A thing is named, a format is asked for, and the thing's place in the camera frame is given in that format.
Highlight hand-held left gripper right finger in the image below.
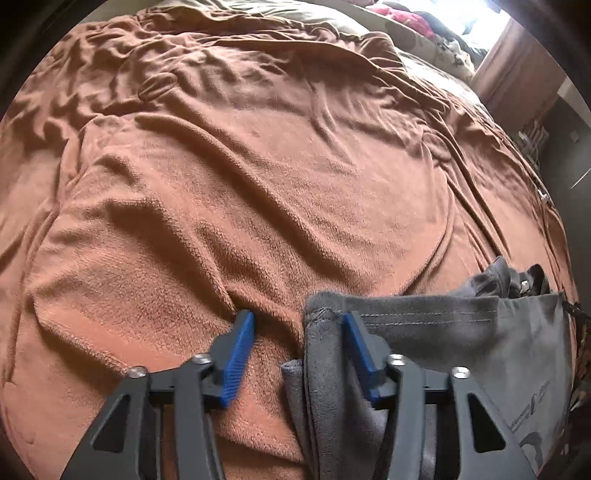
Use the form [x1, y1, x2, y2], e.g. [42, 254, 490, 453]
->
[342, 312, 539, 480]

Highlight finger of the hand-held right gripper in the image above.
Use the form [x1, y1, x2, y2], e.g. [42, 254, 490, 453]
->
[518, 264, 553, 296]

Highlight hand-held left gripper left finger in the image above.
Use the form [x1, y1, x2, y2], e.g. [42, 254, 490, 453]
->
[60, 310, 256, 480]

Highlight grey t-shirt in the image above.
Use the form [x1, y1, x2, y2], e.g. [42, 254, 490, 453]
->
[281, 256, 578, 480]

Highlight grey wardrobe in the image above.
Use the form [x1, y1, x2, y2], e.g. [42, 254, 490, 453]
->
[538, 78, 591, 259]

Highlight white nightstand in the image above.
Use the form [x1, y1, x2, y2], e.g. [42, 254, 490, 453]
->
[515, 117, 552, 167]

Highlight brown blanket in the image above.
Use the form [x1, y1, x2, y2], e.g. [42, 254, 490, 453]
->
[0, 4, 578, 480]

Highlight pink curtain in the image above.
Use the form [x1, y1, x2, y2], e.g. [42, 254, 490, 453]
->
[471, 18, 571, 123]

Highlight printed window seat cushion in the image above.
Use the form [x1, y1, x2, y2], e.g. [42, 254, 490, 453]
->
[416, 32, 479, 82]

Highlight window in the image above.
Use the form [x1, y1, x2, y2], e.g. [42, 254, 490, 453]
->
[434, 0, 513, 51]

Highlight pink plush toy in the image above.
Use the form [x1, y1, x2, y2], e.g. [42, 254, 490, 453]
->
[369, 2, 430, 31]

